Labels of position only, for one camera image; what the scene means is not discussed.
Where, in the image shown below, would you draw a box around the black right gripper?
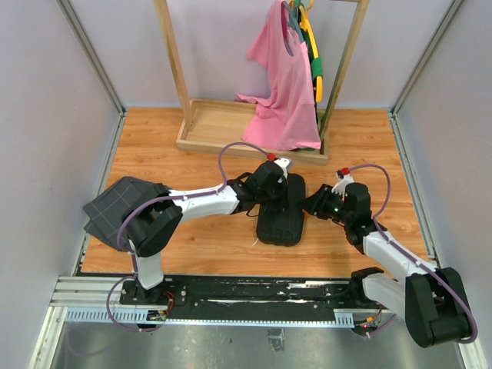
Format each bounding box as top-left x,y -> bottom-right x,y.
298,184 -> 352,225

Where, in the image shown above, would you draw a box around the black plastic tool case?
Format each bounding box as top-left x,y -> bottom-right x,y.
256,174 -> 306,247

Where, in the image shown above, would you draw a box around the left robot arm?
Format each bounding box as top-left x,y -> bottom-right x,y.
117,158 -> 292,304

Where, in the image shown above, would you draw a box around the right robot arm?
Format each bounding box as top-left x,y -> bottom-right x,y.
301,168 -> 478,347

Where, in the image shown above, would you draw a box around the pink t-shirt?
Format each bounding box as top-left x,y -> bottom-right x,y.
236,1 -> 321,151

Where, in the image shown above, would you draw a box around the wooden clothes rack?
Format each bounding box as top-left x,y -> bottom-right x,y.
154,1 -> 369,165

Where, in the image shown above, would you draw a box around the dark grey folded cloth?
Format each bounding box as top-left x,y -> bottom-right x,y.
83,176 -> 168,251

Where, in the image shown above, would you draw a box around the green yellow hangers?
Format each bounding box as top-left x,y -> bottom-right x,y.
289,1 -> 324,108

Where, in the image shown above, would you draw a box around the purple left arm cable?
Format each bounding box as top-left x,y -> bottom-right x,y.
106,141 -> 276,334

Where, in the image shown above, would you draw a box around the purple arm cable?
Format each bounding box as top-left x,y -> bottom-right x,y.
347,164 -> 480,343
106,141 -> 276,334

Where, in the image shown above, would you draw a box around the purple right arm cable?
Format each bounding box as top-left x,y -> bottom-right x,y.
347,164 -> 480,343

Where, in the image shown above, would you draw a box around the grey cable duct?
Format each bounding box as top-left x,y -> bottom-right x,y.
65,307 -> 355,328

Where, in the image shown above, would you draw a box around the left aluminium frame post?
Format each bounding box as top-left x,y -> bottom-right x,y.
55,0 -> 127,116

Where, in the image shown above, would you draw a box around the aluminium frame post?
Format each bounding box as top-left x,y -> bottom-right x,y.
390,0 -> 468,116
55,0 -> 127,116

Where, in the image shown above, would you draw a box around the right aluminium frame post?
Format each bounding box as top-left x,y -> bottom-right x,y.
390,0 -> 468,116

